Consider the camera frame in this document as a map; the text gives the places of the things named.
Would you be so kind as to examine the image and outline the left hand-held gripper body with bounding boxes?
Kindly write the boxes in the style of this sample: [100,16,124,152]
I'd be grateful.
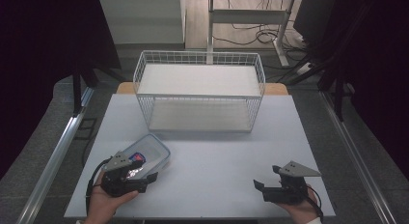
[100,151,150,198]

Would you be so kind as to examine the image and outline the person's left hand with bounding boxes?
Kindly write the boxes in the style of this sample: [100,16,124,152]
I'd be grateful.
[83,170,140,224]

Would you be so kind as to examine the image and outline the black metal stand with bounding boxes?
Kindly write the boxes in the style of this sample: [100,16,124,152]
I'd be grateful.
[316,53,356,123]
[71,64,99,118]

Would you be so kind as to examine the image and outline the white power strip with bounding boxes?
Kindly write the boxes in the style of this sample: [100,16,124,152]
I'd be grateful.
[295,62,314,76]

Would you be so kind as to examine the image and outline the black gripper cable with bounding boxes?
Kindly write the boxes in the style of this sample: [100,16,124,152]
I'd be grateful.
[302,184,324,224]
[84,157,113,216]

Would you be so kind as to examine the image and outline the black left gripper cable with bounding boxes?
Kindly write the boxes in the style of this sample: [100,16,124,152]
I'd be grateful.
[84,157,113,216]

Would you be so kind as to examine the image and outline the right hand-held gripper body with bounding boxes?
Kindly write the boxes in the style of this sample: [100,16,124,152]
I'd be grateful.
[261,160,323,206]

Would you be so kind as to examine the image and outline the wooden table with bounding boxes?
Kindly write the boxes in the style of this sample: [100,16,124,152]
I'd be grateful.
[115,81,289,97]

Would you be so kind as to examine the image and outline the white cabinet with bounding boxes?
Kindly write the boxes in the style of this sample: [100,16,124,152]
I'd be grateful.
[98,0,187,46]

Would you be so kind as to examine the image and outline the black floor cables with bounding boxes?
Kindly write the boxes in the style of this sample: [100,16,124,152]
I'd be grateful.
[211,0,308,52]

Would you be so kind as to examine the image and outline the aluminium rail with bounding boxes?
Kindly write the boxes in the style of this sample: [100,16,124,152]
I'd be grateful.
[319,90,400,224]
[15,86,95,224]

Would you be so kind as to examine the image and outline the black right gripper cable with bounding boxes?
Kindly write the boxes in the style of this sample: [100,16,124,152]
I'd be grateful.
[302,184,324,224]

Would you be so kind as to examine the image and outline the person's right hand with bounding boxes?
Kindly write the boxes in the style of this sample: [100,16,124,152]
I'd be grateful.
[276,183,320,224]

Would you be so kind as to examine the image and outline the white wire basket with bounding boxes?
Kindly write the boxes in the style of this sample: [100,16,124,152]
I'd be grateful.
[132,49,267,133]

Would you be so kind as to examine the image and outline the clear plastic food container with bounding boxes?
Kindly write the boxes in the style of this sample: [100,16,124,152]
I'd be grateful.
[120,132,172,181]

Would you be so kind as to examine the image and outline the dark curtain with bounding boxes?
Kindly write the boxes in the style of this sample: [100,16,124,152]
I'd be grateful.
[0,0,123,181]
[292,0,409,182]

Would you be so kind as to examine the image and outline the white desk frame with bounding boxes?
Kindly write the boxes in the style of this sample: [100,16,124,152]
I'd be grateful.
[206,0,296,68]

